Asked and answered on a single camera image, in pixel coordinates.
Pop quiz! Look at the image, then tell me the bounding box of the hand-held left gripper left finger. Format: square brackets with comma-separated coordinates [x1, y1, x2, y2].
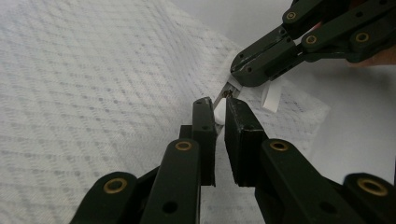
[178, 96, 218, 188]

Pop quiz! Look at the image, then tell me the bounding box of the white cloth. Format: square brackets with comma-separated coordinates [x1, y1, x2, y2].
[0, 0, 332, 224]

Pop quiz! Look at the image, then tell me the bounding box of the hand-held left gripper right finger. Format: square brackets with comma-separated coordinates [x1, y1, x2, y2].
[224, 97, 271, 188]

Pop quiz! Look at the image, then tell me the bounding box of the white table cover sheet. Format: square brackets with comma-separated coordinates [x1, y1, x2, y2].
[172, 0, 396, 185]

